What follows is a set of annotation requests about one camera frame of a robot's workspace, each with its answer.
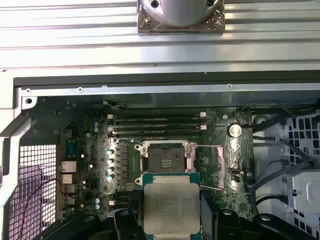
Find black and silver PC case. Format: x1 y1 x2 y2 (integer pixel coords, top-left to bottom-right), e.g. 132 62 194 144
0 71 320 240

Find black cable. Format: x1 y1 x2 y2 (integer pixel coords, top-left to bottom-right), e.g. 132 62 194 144
252 113 318 168
253 193 291 208

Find silver metal drive cage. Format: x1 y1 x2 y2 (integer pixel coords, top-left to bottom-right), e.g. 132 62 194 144
281 116 320 240

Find silver-topped CPU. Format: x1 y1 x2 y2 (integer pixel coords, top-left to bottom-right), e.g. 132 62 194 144
141 172 202 240

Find blue rear video port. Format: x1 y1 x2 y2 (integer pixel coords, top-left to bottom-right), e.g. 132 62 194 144
65 139 77 160

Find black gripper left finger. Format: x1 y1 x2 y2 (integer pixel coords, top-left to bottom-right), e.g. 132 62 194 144
32 189 145 240

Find grey cable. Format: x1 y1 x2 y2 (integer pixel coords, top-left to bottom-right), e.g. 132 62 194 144
254 162 305 191

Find CPU socket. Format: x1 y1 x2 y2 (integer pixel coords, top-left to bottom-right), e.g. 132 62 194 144
134 140 201 192

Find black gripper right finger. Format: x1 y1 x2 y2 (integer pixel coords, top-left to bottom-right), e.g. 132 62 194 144
199 191 320 240

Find green motherboard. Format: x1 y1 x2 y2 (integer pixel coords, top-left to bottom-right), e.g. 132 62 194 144
56 106 258 222

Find black RAM slot white clips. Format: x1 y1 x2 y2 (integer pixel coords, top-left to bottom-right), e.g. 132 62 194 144
107 112 207 121
109 124 208 132

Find silver coin cell battery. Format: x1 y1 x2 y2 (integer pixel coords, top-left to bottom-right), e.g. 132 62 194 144
226 122 244 138

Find metal wire locking lever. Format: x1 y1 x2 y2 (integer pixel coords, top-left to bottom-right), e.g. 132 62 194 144
199 184 226 193

